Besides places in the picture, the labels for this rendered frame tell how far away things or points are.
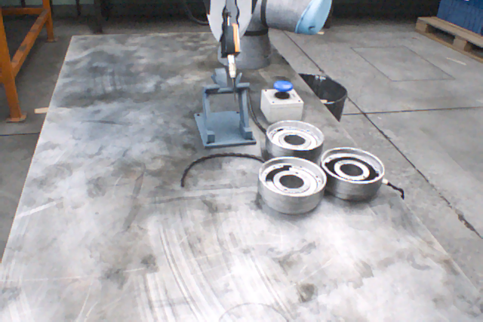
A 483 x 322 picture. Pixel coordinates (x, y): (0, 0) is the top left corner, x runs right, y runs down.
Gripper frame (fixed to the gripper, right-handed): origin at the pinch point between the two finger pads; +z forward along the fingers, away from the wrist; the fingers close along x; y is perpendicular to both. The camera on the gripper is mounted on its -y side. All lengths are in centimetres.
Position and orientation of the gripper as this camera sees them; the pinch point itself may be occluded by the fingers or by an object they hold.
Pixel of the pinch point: (229, 35)
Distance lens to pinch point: 80.1
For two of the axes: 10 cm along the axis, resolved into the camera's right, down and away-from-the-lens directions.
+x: -9.7, 0.8, -2.4
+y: -2.5, -5.0, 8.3
